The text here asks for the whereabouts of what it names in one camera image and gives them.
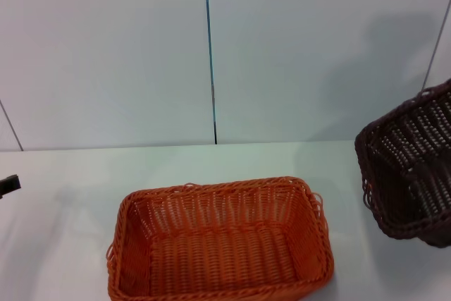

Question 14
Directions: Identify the dark brown woven basket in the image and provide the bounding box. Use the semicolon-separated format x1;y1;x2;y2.
354;78;451;250

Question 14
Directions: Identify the orange woven plastic basket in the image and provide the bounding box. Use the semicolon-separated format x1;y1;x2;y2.
106;175;335;301

